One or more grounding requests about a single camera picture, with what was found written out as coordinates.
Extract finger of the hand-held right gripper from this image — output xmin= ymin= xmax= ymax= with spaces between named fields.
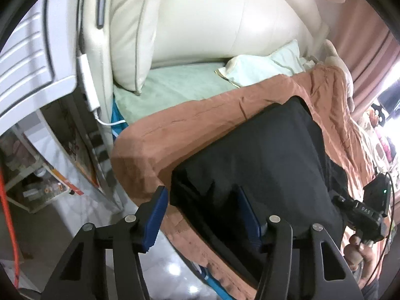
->
xmin=333 ymin=195 xmax=353 ymax=215

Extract orange-brown blanket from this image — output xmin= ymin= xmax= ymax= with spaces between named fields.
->
xmin=111 ymin=64 xmax=379 ymax=300

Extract orange cable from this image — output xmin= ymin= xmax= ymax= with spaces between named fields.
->
xmin=0 ymin=165 xmax=21 ymax=288

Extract teal printed bed sheet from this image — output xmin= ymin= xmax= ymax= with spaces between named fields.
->
xmin=111 ymin=100 xmax=229 ymax=300

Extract person's right hand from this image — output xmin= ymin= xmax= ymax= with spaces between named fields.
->
xmin=344 ymin=235 xmax=386 ymax=276

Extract black plush toy white eyes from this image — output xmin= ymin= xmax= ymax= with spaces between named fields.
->
xmin=372 ymin=100 xmax=391 ymax=126

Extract light green bed sheet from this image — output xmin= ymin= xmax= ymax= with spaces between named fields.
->
xmin=112 ymin=64 xmax=238 ymax=126

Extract white slatted cabinet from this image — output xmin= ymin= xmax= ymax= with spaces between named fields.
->
xmin=0 ymin=0 xmax=82 ymax=135

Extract cream padded headboard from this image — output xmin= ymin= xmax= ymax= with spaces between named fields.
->
xmin=78 ymin=0 xmax=329 ymax=96

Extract light green pillow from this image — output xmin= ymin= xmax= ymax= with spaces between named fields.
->
xmin=215 ymin=39 xmax=316 ymax=88

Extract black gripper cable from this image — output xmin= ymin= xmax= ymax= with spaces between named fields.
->
xmin=372 ymin=170 xmax=396 ymax=276

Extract person's right forearm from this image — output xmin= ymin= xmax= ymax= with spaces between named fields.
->
xmin=359 ymin=272 xmax=381 ymax=300

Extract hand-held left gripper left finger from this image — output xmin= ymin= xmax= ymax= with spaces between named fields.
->
xmin=40 ymin=186 xmax=169 ymax=300

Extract black button shirt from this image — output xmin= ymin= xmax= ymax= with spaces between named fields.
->
xmin=170 ymin=95 xmax=349 ymax=300

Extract beige quilt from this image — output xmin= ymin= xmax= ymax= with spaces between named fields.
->
xmin=359 ymin=119 xmax=388 ymax=176

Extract pink curtain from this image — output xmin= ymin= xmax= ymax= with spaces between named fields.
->
xmin=325 ymin=0 xmax=400 ymax=122

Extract white power adapter with cable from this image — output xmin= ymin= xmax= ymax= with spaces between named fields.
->
xmin=76 ymin=54 xmax=126 ymax=129

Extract white storage shelf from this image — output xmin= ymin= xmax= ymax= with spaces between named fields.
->
xmin=0 ymin=112 xmax=107 ymax=215

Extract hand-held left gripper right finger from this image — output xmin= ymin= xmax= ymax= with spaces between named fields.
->
xmin=239 ymin=186 xmax=365 ymax=300

